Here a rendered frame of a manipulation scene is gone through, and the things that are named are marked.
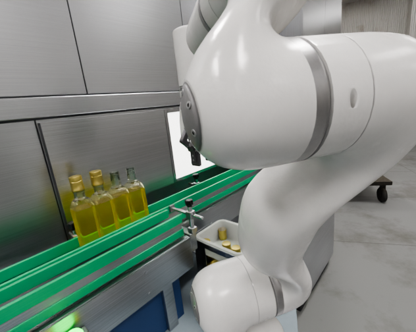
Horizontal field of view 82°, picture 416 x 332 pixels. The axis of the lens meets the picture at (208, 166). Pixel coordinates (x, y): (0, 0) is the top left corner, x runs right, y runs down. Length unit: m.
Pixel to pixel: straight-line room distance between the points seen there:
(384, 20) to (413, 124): 10.08
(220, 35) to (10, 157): 0.80
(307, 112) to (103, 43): 0.92
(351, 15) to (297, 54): 9.95
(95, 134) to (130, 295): 0.54
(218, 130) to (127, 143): 0.84
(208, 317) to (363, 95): 0.39
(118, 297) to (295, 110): 0.71
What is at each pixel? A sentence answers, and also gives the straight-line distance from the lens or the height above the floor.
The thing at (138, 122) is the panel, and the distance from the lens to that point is 1.01.
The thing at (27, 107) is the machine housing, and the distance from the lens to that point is 0.89.
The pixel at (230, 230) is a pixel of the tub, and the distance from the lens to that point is 1.04.
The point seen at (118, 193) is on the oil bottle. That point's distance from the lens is 0.82.
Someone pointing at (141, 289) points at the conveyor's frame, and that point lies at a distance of 0.83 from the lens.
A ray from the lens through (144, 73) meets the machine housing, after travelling 1.10.
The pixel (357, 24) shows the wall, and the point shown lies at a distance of 10.11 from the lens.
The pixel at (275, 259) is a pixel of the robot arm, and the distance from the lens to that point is 0.33.
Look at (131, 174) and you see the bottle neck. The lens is 0.85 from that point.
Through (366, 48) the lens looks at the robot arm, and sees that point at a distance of 0.22.
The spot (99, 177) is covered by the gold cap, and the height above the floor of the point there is 1.31.
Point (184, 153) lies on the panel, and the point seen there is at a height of 1.28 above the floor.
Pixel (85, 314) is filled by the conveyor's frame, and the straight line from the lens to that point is 0.76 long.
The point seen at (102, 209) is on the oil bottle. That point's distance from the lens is 0.81.
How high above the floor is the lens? 1.49
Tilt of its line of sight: 14 degrees down
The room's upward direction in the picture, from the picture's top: 6 degrees counter-clockwise
